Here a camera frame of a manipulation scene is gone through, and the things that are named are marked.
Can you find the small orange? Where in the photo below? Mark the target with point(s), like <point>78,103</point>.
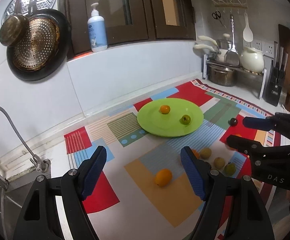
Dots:
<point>163,177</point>

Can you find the white metal shelf rack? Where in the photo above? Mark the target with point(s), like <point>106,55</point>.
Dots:
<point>245,77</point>

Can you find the green plate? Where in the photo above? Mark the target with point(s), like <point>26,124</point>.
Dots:
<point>169,125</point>

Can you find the thin gooseneck faucet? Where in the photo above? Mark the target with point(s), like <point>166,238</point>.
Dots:
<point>17,139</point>

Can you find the steel stock pot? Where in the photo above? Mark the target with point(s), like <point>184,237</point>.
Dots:
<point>222,76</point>

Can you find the white handled saucepan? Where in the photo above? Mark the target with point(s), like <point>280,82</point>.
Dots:
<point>216,49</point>

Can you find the dark plum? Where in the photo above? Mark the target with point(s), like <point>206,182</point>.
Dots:
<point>208,165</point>
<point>233,122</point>

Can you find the steel sink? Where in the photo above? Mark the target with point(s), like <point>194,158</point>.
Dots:
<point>12,200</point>

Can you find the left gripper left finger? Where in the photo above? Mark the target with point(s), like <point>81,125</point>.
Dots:
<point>38,217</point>

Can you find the brass perforated strainer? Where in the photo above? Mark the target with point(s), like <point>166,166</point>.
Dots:
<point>38,45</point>

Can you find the small orange mandarin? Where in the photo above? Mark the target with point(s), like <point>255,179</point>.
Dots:
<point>164,109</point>

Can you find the metal spatula turner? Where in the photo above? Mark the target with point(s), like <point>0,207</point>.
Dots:
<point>232,56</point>

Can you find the green fruit front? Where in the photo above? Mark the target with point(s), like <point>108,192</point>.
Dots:
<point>230,169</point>

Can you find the white rice paddle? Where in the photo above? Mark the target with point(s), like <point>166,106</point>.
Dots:
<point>247,32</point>

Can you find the black scissors on wall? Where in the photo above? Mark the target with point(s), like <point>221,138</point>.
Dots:
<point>217,16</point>

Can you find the black frying pan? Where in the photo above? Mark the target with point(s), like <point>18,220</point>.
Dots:
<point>62,48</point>

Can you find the orange with stem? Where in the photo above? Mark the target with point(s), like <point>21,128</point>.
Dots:
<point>196,153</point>

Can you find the white blue pump bottle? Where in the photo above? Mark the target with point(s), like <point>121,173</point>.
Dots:
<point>97,30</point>

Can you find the white wire rack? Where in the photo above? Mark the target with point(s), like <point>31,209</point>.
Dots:
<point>230,3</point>

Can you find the round metal steamer rack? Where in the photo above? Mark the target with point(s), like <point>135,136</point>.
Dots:
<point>22,7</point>

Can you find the white ceramic pot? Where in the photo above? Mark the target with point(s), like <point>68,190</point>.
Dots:
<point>252,59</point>

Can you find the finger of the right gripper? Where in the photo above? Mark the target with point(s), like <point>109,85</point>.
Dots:
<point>244,146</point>
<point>280,122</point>

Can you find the green fruit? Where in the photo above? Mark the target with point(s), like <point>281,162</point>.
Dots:
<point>185,119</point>
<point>230,169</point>

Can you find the black knife block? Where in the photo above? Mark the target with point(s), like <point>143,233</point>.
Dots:
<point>277,75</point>

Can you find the large orange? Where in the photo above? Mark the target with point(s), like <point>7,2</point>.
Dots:
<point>232,141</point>

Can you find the colourful patchwork cloth mat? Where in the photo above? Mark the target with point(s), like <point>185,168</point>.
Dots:
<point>126,203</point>

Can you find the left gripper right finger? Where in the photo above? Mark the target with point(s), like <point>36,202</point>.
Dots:
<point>248,217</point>

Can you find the tan round fruit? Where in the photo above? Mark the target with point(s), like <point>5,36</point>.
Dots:
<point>205,153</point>
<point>219,163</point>

